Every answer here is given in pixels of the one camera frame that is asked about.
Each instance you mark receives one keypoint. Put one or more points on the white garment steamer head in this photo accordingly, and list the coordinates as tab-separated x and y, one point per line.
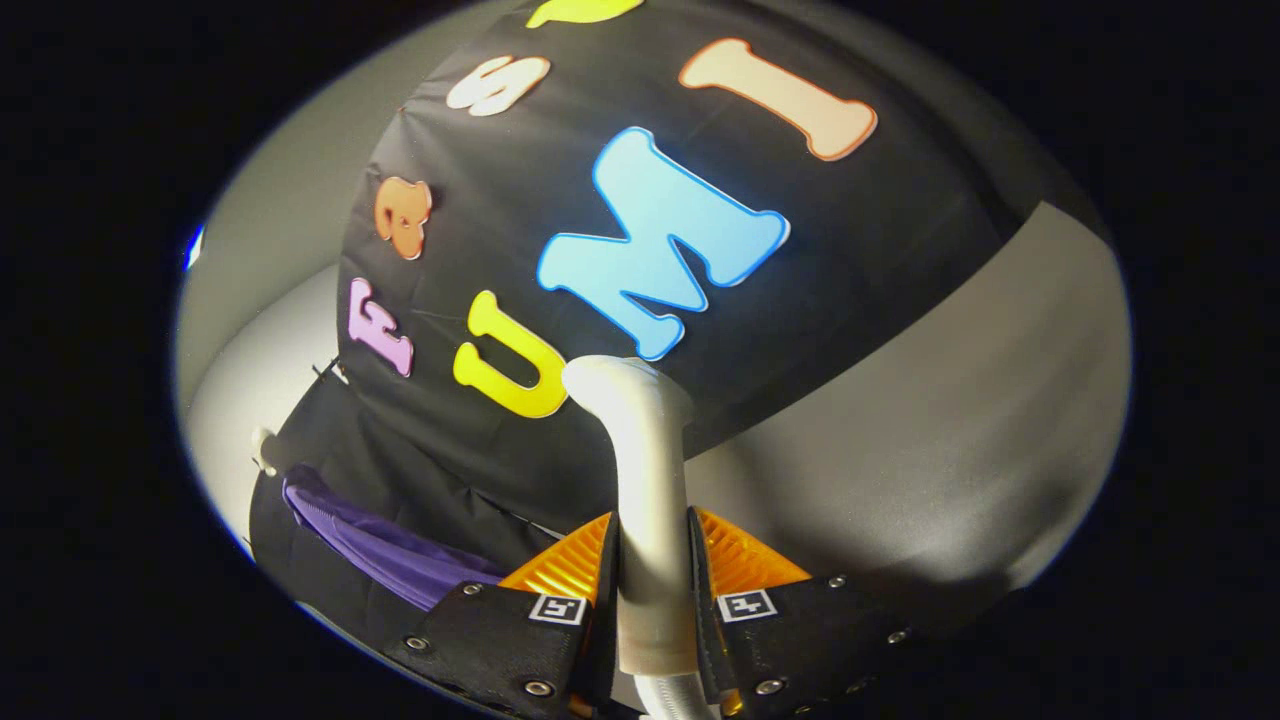
650	500

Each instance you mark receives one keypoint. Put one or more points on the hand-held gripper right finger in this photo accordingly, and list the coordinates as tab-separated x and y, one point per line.
702	620

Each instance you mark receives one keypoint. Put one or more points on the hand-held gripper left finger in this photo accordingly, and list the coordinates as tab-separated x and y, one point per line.
603	620

